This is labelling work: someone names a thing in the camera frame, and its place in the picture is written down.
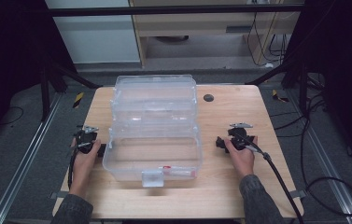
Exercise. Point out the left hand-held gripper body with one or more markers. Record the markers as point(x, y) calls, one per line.
point(86, 138)

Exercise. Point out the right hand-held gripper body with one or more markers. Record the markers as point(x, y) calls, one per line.
point(239, 137)

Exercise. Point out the white tube with red cap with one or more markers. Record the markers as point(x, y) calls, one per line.
point(176, 170)

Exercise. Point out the clear plastic storage box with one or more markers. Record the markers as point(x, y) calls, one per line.
point(154, 129)

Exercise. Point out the person's right hand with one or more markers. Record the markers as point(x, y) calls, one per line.
point(241, 158)

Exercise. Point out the person's left hand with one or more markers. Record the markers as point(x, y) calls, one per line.
point(83, 161)

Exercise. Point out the yellow black striped tape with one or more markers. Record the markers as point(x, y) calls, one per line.
point(78, 100)
point(278, 96)

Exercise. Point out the wooden desk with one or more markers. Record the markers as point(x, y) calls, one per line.
point(226, 186)

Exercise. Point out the black round table grommet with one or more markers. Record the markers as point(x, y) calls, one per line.
point(208, 98)

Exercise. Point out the black metal stand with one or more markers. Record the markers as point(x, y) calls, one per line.
point(295, 77)
point(50, 84)

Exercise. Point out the white cabinet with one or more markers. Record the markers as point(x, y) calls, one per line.
point(92, 34)

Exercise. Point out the black horizontal bar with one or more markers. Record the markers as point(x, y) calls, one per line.
point(170, 10)

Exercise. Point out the aluminium floor rail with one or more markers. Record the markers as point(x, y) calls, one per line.
point(24, 161)
point(323, 155)

